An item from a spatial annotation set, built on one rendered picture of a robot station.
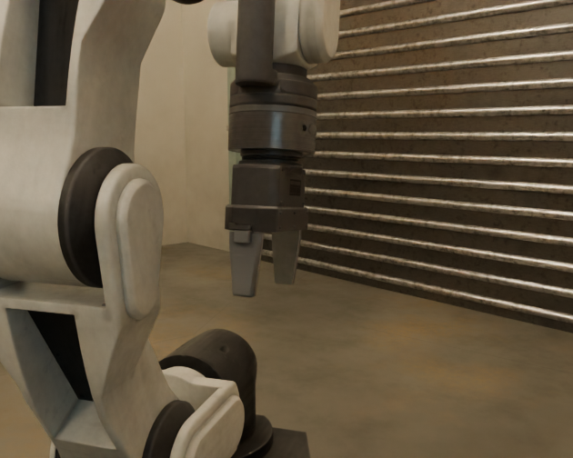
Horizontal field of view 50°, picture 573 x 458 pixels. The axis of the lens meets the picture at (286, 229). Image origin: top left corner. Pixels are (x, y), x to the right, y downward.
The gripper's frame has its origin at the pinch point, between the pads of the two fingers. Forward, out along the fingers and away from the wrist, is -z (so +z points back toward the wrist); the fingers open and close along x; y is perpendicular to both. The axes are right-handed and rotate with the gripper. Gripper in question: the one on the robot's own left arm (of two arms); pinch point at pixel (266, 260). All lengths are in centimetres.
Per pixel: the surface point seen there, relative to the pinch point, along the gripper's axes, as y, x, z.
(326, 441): -14, -75, -48
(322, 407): -20, -91, -46
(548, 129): 32, -175, 35
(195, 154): -164, -277, 33
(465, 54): 1, -187, 65
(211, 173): -149, -271, 21
